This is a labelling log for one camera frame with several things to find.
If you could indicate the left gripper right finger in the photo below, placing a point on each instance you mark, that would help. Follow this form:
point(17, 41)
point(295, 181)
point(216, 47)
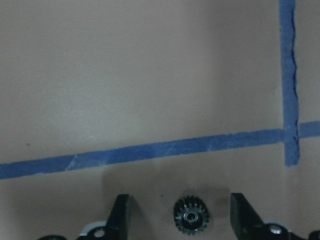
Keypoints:
point(245, 222)

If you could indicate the black bearing gear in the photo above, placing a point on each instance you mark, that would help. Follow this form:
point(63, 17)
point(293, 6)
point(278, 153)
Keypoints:
point(190, 215)

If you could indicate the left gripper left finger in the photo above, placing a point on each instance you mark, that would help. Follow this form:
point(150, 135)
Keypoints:
point(117, 224)

